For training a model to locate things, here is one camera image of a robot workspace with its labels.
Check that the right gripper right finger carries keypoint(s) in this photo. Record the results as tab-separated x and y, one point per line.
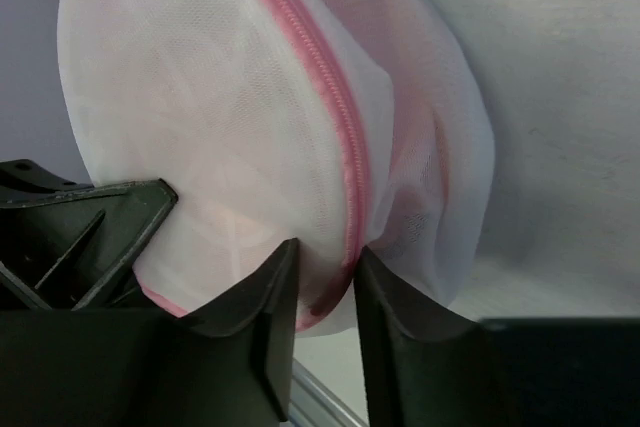
425	365

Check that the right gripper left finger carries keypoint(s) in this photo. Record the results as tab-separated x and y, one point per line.
228	363

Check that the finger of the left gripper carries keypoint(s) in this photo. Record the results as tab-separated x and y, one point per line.
70	246

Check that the white mesh laundry bag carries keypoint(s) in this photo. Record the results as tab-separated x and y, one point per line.
346	124

